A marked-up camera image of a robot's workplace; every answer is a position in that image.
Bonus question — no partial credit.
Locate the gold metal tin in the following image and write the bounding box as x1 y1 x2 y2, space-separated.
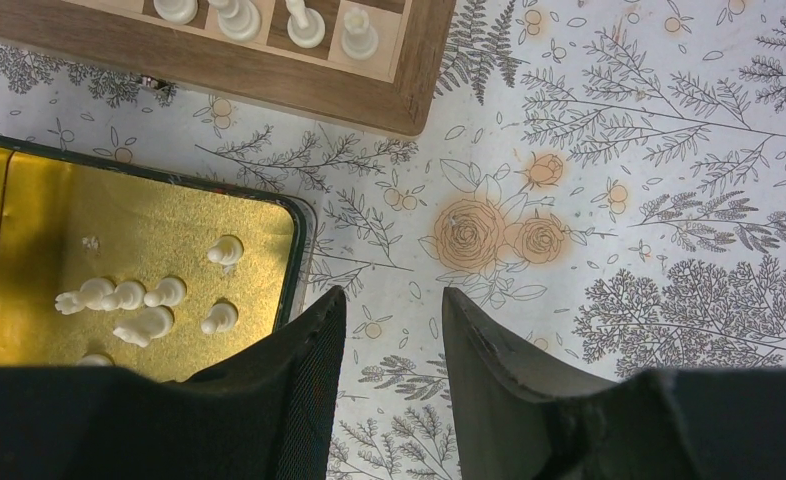
0 136 313 381

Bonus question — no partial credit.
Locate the white rook back row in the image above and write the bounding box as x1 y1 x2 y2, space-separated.
341 7 379 61

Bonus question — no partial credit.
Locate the white chess piece cluster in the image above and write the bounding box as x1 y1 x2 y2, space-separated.
55 235 244 366

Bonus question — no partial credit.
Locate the floral patterned table mat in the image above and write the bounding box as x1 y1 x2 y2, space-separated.
0 1 786 479

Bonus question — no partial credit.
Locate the wooden chess board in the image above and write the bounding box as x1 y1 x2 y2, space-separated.
0 1 455 137

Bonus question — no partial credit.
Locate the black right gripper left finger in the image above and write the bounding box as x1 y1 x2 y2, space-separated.
0 287 347 479

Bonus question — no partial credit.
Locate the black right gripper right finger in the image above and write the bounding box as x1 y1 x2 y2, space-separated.
442 287 786 479

